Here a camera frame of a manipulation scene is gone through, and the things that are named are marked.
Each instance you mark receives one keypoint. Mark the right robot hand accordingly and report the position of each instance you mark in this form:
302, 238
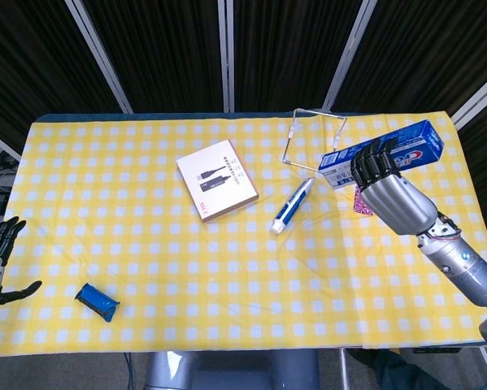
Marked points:
393, 187

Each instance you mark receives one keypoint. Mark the blue and white toothpaste box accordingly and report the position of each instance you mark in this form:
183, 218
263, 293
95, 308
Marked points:
414, 150

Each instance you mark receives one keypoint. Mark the blue and white toothpaste tube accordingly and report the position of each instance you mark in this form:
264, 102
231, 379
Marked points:
292, 205

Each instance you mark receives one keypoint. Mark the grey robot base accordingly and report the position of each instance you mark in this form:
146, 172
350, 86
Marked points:
231, 369

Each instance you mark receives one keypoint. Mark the pink patterned card pack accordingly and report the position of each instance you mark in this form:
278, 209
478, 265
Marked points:
360, 206

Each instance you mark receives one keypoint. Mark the blue snack wrapper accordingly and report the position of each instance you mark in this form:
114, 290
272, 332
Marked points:
97, 302

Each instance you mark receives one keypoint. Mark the yellow checkered tablecloth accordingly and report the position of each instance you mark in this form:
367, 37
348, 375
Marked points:
145, 243

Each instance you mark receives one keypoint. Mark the black folding screen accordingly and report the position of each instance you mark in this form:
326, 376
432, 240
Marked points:
243, 53

